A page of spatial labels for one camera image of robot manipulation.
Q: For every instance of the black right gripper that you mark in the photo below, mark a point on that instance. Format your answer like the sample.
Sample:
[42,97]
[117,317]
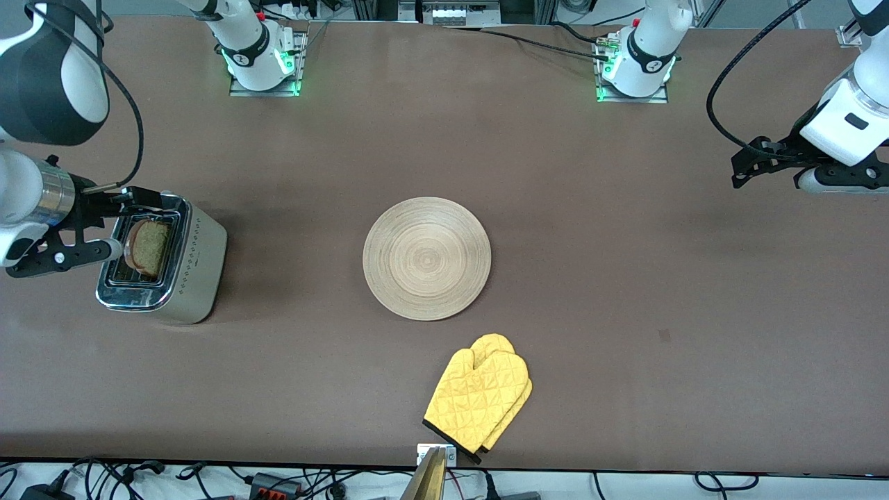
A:
[89,206]

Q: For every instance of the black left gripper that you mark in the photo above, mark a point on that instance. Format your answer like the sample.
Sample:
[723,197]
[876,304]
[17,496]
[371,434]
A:
[783,151]

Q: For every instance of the slice of brown bread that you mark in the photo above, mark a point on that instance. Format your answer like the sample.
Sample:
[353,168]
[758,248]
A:
[149,248]

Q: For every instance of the round wooden plate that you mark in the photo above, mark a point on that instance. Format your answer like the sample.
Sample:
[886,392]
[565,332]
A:
[427,260]

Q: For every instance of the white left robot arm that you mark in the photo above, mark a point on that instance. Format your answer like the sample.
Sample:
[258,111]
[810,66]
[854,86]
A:
[833,135]

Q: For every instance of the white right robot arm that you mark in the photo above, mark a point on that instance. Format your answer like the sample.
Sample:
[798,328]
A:
[87,76]

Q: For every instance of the chrome two-slot toaster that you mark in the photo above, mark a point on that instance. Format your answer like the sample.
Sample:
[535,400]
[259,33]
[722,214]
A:
[201,264]

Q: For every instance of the black power adapter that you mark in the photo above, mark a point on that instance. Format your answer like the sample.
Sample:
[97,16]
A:
[42,493]

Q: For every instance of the black orange connector block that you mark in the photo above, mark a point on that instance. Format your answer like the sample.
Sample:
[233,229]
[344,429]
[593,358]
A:
[274,484]

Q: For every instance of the yellow quilted oven mitt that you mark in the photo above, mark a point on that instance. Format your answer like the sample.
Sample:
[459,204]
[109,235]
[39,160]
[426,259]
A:
[494,343]
[479,396]

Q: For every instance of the white power strip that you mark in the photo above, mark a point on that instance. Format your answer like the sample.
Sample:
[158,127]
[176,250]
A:
[451,12]

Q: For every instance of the golden metal bar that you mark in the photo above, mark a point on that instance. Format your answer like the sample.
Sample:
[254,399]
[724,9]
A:
[427,482]

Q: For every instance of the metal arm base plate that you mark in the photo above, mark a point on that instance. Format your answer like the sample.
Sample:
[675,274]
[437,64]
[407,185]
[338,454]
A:
[625,99]
[236,88]

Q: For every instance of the silver corner bracket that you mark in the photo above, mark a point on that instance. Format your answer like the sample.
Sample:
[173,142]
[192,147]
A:
[846,36]

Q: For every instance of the small white bracket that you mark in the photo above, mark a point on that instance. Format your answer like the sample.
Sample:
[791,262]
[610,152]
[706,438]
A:
[422,455]

